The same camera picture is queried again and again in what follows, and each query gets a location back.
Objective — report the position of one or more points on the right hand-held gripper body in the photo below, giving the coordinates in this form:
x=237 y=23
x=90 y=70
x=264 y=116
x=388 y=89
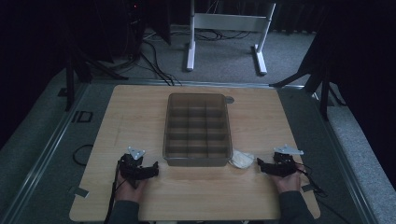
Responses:
x=285 y=163

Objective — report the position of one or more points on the clear divided storage box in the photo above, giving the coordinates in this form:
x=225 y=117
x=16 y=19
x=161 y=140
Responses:
x=198 y=130

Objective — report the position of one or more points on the grey tape piece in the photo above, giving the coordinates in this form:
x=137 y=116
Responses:
x=308 y=187
x=81 y=192

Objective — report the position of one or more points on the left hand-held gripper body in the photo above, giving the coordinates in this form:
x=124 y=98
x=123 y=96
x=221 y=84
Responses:
x=132 y=168

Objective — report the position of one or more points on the white cloth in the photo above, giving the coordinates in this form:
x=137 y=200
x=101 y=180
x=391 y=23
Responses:
x=241 y=159

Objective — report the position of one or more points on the black tripod stand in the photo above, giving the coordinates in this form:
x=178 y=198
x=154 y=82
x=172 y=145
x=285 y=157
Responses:
x=77 y=62
x=317 y=74

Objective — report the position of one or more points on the person's right hand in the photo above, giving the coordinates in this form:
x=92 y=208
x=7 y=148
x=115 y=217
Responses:
x=289 y=183

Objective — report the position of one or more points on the white metal desk frame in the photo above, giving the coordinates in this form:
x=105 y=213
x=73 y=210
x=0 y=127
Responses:
x=229 y=23

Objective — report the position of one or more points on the person's left hand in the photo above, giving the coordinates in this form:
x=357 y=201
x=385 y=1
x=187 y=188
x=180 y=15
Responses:
x=130 y=190

